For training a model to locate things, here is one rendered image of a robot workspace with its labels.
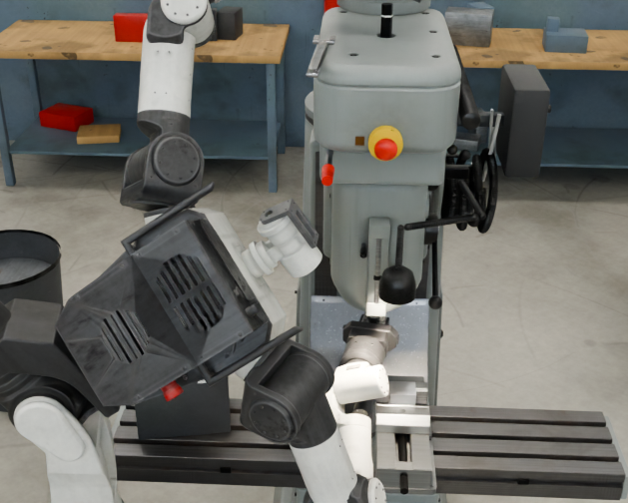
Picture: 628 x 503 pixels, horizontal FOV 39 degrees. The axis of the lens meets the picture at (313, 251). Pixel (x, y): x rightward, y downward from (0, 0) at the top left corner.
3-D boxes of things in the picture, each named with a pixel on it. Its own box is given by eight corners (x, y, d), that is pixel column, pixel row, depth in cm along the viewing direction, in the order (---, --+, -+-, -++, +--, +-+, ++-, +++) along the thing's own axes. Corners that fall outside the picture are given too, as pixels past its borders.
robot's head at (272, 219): (277, 267, 152) (314, 252, 149) (249, 231, 148) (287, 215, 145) (284, 245, 157) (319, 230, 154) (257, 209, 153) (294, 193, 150)
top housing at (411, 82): (458, 159, 157) (466, 70, 150) (311, 155, 158) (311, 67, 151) (439, 78, 199) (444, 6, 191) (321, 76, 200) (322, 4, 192)
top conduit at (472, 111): (479, 131, 158) (481, 112, 156) (456, 130, 158) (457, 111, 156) (456, 59, 197) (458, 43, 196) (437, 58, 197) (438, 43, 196)
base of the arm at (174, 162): (149, 216, 141) (215, 204, 147) (132, 136, 141) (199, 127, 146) (123, 225, 155) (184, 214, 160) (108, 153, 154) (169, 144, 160)
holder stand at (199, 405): (231, 432, 215) (227, 364, 205) (138, 440, 212) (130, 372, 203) (228, 401, 225) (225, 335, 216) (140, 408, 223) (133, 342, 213)
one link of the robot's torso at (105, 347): (110, 474, 137) (305, 356, 131) (-4, 285, 138) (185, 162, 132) (169, 426, 166) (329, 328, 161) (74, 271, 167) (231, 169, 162)
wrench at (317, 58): (323, 78, 145) (323, 73, 145) (300, 77, 146) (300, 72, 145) (335, 39, 167) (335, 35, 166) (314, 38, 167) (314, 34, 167)
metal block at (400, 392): (414, 415, 209) (415, 395, 206) (388, 414, 209) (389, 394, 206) (413, 401, 213) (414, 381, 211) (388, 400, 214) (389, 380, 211)
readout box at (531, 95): (544, 179, 203) (556, 90, 193) (504, 178, 204) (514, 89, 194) (529, 146, 221) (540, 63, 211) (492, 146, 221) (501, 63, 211)
